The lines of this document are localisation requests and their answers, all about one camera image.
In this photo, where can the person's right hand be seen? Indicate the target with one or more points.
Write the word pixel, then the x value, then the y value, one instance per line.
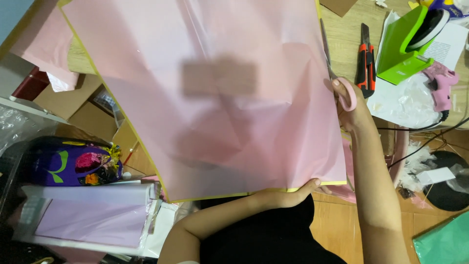
pixel 353 115

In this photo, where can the person's left hand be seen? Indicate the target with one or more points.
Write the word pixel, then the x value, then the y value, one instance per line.
pixel 282 200

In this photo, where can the pink yellow-edged wrapping sheet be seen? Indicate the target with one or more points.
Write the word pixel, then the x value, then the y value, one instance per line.
pixel 205 110

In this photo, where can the person's black clothing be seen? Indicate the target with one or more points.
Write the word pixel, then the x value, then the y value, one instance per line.
pixel 263 238

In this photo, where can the clear crumpled plastic wrap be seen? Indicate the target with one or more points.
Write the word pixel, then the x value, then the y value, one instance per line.
pixel 403 102

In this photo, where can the orange black utility knife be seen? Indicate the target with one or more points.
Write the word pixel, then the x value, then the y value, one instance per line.
pixel 365 62

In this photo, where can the green tape dispenser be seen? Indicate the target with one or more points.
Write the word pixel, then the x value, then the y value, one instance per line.
pixel 394 55

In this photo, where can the white fluffy scraps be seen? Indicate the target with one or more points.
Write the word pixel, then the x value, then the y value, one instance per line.
pixel 412 167

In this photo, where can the pink glue gun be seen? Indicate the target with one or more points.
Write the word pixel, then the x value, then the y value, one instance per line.
pixel 441 88

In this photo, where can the small white card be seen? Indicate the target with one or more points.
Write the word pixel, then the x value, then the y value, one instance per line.
pixel 434 176

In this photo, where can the brown cardboard piece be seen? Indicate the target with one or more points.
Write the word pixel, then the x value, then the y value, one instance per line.
pixel 337 6

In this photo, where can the black white tape roll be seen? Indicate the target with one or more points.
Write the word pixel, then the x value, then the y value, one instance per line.
pixel 430 27

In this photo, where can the white printed paper sheet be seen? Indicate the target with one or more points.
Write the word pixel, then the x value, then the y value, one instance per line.
pixel 449 46

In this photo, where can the black round base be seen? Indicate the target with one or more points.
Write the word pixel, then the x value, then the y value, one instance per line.
pixel 445 198

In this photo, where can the blue white bottle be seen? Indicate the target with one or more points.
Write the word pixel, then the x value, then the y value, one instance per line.
pixel 449 6

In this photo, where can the green wrapping sheet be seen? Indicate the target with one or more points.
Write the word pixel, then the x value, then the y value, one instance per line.
pixel 445 242

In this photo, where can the pack of lilac paper sheets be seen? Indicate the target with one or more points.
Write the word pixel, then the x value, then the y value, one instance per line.
pixel 91 220

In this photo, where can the brown cardboard cartons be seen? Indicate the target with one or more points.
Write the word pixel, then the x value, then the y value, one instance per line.
pixel 91 117

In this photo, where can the purple bag with flowers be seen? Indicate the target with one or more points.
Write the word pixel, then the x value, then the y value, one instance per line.
pixel 55 161

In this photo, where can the dark red box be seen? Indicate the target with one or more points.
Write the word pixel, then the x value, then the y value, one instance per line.
pixel 31 86

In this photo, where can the clear bubble wrap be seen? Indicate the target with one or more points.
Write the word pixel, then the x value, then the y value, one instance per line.
pixel 16 126

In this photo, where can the plain pink wrapping sheet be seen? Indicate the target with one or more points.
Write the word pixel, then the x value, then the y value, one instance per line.
pixel 40 44

